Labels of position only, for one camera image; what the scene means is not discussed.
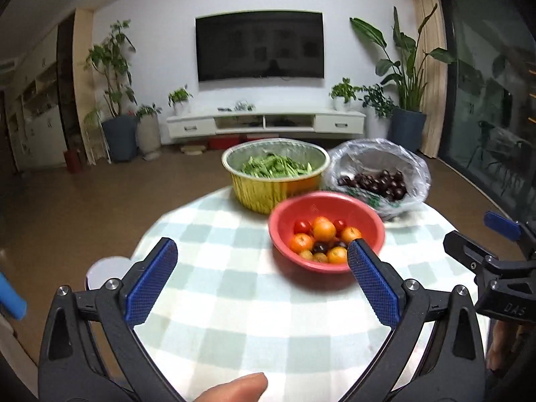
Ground small plant in white pot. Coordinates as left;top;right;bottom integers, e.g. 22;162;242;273
329;77;361;112
167;85;194;117

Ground red box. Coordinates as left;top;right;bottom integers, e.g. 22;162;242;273
208;134;239;150

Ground clear plastic bag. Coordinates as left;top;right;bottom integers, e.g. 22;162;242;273
322;138;432;220

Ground pile of dark cherries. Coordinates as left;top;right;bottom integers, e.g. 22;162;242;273
337;170;408;202

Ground tangle of cables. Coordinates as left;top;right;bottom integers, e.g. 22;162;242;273
218;100;256;113

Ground plant in grey tall pot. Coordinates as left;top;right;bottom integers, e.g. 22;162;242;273
135;104;163;160

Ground bushy plant in white pot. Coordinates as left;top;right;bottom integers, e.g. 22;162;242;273
359;84;398;119

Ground tall plant in blue pot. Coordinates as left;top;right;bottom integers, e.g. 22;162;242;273
84;20;139;163

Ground red plastic colander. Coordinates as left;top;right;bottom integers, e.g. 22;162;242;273
268;191;386;276

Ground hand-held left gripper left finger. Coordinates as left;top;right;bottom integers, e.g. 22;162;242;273
38;237;186;402

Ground white wire plant stand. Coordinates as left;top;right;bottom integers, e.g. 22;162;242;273
83;111;112;165

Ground person's right hand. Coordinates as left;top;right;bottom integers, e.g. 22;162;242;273
486;319;520;373

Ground small red container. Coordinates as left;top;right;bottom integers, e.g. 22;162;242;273
64;147;84;174

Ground white round stool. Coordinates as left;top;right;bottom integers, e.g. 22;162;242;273
85;256;141;291

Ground gold foil pan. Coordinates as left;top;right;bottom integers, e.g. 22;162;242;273
221;138;331;215

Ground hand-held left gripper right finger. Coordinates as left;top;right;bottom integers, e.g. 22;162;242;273
347;238;487;402

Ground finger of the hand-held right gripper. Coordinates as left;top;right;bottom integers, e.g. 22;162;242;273
483;210;536;260
443;230;536;284

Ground blue cylindrical object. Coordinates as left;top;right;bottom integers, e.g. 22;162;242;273
0;271;28;321

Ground green leafy vegetables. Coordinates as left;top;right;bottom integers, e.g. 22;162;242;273
240;153;314;179

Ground glass sliding door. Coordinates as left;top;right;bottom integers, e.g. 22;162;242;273
438;0;536;218

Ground large-leaf plant in blue pot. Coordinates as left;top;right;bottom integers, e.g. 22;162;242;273
349;4;455;154

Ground person's left hand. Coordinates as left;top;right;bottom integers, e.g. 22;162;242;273
184;372;269;402

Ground green white checkered tablecloth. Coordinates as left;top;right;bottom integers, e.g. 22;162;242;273
86;184;490;402

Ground beige curtain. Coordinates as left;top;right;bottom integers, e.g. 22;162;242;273
410;0;449;159

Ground white television cabinet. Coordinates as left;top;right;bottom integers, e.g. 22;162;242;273
166;110;367;144

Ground black wall television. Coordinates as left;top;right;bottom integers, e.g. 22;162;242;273
195;9;326;83

